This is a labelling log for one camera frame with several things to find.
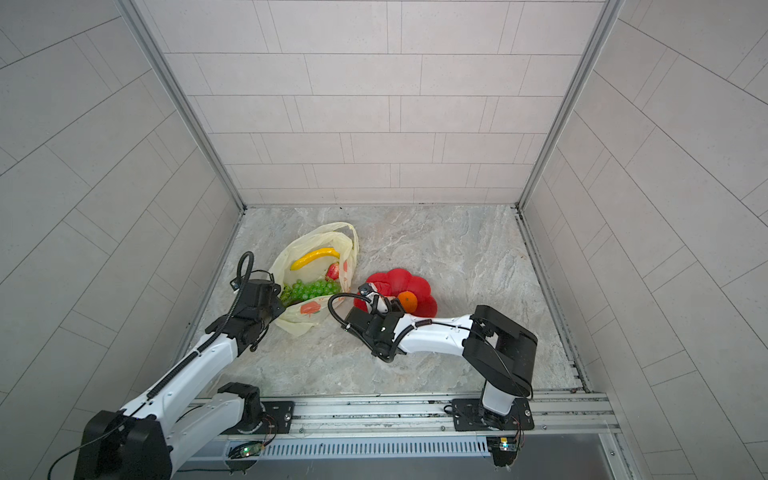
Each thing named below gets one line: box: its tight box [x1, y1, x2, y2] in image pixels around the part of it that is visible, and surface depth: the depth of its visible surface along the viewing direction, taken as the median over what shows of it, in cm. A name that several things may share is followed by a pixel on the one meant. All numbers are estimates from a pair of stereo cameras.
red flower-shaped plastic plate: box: [354, 268, 438, 318], surface depth 94 cm
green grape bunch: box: [280, 279, 342, 306], surface depth 91 cm
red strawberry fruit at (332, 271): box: [325, 261, 339, 281], surface depth 95 cm
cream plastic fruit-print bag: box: [271, 222, 359, 336], surface depth 93 cm
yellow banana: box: [290, 248, 340, 271], surface depth 101 cm
